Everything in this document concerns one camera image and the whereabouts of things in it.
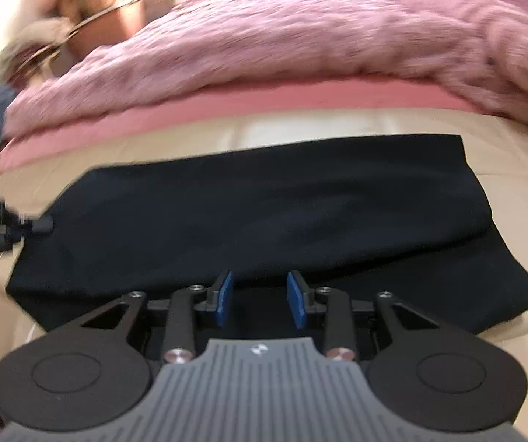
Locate pink mattress sheet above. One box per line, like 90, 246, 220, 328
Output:
0, 76, 484, 173

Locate orange plastic storage bin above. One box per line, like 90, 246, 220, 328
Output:
56, 0, 146, 60

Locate white fluffy clothes pile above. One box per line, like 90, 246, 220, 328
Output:
0, 17, 75, 82

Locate black pants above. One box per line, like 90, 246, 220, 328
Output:
7, 135, 528, 333

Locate pink fluffy blanket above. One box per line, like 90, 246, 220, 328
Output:
4, 0, 528, 138

